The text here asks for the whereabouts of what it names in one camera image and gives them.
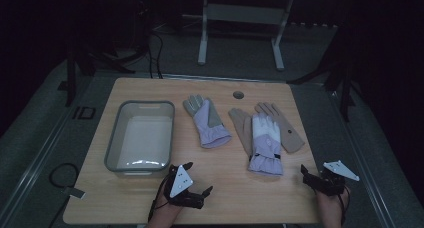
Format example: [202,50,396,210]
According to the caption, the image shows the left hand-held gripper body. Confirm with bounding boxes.
[167,164,206,210]

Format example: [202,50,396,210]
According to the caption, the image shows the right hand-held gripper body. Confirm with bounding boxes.
[308,159,361,198]

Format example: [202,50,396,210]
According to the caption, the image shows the beige glove with black button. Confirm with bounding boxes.
[254,101,306,154]

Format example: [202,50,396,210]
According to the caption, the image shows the person's right hand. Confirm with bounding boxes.
[315,186,351,216]

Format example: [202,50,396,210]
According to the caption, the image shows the person's left hand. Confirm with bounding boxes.
[155,187,188,220]

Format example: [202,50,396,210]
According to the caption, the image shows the purple glove with grey palm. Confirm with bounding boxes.
[182,94,233,150]

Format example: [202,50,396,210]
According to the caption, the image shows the purple and white glove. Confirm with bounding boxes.
[247,112,285,177]

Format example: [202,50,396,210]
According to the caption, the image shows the grey plastic bin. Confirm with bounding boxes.
[103,100,176,178]

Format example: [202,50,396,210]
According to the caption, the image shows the black tripod stand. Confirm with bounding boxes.
[288,24,358,123]
[57,34,136,108]

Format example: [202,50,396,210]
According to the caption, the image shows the grey flat tag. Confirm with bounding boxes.
[61,186,87,200]

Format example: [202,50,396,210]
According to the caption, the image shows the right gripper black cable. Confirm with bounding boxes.
[337,186,352,226]

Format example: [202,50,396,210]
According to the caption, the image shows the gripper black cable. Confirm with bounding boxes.
[147,174,173,223]
[337,186,352,226]

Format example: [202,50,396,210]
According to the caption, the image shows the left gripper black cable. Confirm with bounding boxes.
[147,174,173,223]

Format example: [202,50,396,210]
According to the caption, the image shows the black hanging cables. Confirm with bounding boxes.
[145,30,165,80]

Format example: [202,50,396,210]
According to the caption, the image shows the black floor bracket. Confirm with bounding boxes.
[71,105,97,121]

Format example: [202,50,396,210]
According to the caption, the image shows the black floor cable loop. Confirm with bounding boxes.
[48,162,80,190]

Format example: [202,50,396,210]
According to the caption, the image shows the white metal desk frame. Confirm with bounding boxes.
[197,0,296,72]

